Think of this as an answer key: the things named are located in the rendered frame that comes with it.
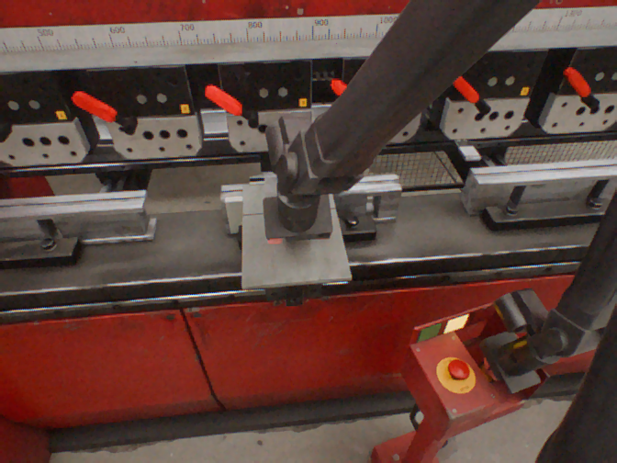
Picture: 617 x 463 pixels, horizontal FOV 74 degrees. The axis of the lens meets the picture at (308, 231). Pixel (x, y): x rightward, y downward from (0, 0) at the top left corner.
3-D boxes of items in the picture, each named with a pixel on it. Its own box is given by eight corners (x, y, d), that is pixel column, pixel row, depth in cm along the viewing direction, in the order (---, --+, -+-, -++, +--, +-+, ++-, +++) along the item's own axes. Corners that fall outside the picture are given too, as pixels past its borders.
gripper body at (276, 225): (263, 201, 64) (259, 182, 57) (327, 196, 65) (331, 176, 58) (266, 242, 62) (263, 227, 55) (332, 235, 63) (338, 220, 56)
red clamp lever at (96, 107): (72, 95, 61) (137, 129, 66) (81, 83, 64) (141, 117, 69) (68, 104, 62) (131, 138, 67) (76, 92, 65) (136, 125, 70)
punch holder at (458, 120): (441, 141, 79) (463, 53, 67) (426, 118, 85) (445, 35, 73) (515, 136, 80) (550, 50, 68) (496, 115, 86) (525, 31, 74)
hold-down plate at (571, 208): (490, 231, 93) (495, 221, 90) (480, 215, 96) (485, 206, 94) (614, 221, 95) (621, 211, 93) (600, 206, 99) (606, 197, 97)
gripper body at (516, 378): (507, 332, 81) (527, 321, 75) (536, 384, 76) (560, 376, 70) (479, 341, 79) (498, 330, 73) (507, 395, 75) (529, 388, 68)
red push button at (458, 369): (452, 389, 77) (456, 380, 74) (440, 370, 80) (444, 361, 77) (469, 382, 78) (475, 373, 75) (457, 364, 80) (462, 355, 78)
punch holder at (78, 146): (4, 167, 72) (-54, 76, 61) (22, 141, 78) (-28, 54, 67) (91, 162, 74) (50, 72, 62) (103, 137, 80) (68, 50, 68)
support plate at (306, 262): (242, 289, 66) (241, 286, 66) (242, 189, 85) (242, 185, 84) (351, 280, 68) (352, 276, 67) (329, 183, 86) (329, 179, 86)
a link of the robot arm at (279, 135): (290, 175, 44) (359, 174, 47) (272, 84, 47) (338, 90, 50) (261, 216, 54) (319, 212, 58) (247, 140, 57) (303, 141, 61)
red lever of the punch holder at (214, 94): (208, 88, 62) (261, 123, 67) (210, 77, 65) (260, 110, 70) (202, 97, 63) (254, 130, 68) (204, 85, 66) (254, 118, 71)
